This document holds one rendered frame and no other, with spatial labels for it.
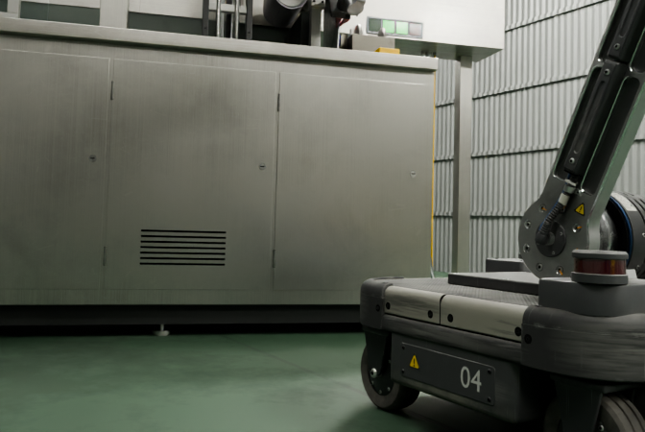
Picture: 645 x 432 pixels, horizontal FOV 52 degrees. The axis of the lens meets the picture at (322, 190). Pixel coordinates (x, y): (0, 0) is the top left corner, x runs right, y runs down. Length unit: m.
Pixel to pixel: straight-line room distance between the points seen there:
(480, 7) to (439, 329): 2.15
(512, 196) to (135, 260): 3.36
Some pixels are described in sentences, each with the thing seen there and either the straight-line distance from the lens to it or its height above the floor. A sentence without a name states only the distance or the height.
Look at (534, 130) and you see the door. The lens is 4.80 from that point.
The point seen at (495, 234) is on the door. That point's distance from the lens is 4.98.
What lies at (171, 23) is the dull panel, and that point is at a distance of 2.70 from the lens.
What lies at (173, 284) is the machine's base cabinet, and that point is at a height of 0.16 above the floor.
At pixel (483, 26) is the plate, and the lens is 3.04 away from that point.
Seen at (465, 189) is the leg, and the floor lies 0.53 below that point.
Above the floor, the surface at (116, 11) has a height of 1.06.
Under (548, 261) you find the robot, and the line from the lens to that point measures 1.12.
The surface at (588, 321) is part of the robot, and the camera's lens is 0.92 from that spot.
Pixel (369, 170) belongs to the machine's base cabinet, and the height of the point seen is 0.52.
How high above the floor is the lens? 0.35
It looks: 3 degrees up
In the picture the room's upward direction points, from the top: 2 degrees clockwise
